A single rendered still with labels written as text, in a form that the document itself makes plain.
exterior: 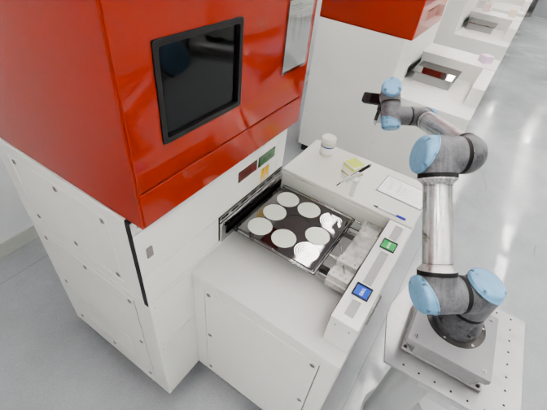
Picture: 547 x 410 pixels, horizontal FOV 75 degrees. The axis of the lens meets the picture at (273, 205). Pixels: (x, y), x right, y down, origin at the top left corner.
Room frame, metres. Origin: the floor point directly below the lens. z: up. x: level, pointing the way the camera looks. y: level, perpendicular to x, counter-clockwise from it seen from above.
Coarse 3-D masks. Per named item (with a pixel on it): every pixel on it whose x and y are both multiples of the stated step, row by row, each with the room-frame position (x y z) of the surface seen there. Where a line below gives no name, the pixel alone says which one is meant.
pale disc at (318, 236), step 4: (312, 228) 1.05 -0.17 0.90; (316, 228) 1.06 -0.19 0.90; (320, 228) 1.06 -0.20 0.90; (308, 232) 1.03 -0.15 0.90; (312, 232) 1.03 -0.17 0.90; (316, 232) 1.03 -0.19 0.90; (320, 232) 1.04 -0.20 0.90; (324, 232) 1.04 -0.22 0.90; (308, 236) 1.00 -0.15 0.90; (312, 236) 1.01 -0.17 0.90; (316, 236) 1.01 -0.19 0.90; (320, 236) 1.01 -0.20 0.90; (324, 236) 1.02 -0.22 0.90; (328, 236) 1.02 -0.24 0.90; (312, 240) 0.98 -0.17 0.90; (316, 240) 0.99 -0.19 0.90; (320, 240) 0.99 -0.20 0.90; (324, 240) 0.99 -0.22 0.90; (328, 240) 1.00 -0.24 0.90; (316, 244) 0.97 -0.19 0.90; (320, 244) 0.97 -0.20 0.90
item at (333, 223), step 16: (288, 208) 1.16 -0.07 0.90; (320, 208) 1.18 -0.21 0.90; (272, 224) 1.05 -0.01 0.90; (288, 224) 1.06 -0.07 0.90; (304, 224) 1.07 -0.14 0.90; (320, 224) 1.08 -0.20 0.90; (336, 224) 1.10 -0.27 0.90; (304, 240) 0.98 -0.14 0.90; (288, 256) 0.89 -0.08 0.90; (304, 256) 0.90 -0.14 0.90; (320, 256) 0.91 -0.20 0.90
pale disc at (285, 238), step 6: (276, 234) 0.99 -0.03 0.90; (282, 234) 0.99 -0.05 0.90; (288, 234) 1.00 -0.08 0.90; (294, 234) 1.00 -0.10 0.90; (276, 240) 0.96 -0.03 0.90; (282, 240) 0.96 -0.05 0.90; (288, 240) 0.97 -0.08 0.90; (294, 240) 0.97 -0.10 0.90; (282, 246) 0.93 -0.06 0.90; (288, 246) 0.93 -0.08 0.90
